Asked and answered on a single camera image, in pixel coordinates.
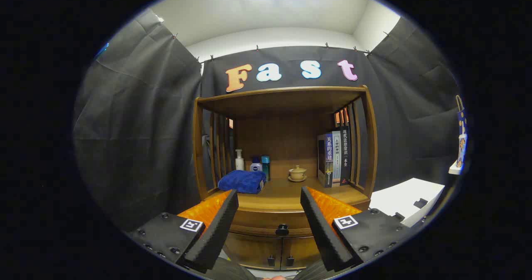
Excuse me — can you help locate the black backdrop cloth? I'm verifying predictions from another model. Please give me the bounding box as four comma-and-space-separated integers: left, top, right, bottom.
73, 8, 468, 233

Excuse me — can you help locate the light grey book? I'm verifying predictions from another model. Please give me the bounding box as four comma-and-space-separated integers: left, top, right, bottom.
332, 130, 342, 187

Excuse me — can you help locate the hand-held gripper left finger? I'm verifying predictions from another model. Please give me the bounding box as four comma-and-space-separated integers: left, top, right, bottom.
127, 189, 240, 274

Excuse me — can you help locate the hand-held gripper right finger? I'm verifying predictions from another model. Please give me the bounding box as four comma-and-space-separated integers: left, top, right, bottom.
300, 186, 412, 272

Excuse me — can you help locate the white table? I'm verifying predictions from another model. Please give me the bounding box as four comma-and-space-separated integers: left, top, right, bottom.
369, 178, 446, 227

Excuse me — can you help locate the thick book with blue spine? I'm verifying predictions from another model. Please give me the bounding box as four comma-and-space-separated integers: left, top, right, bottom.
317, 133, 334, 188

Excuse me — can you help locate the wooden countertop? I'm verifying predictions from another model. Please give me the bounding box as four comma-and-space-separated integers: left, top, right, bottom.
206, 177, 370, 214

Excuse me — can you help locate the black book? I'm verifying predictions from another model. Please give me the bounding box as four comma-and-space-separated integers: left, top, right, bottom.
340, 125, 352, 186

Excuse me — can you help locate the wooden cabinet door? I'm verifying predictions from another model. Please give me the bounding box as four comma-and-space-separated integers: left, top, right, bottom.
282, 236, 320, 271
224, 232, 284, 270

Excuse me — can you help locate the beige lidded teacup with saucer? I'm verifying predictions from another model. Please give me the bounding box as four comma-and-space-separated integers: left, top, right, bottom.
288, 165, 308, 183

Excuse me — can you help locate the wooden cabinet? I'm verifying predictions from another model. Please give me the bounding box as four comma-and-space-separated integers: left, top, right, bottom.
192, 85, 379, 271

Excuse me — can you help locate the blue folded towel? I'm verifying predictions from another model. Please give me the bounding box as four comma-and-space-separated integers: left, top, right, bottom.
218, 170, 267, 194

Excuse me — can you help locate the blue white patterned bag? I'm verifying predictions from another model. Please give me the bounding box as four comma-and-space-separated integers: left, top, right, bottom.
448, 95, 468, 175

